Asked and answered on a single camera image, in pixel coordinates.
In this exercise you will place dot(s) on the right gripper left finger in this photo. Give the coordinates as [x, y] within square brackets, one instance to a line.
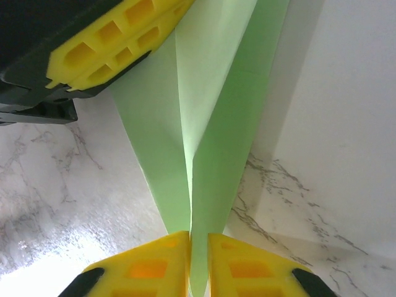
[148, 266]

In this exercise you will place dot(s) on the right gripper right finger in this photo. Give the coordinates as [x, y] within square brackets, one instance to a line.
[247, 269]

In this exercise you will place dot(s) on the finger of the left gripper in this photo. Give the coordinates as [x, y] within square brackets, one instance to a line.
[136, 46]
[92, 43]

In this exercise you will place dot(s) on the green paper sheet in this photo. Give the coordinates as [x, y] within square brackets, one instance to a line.
[204, 123]

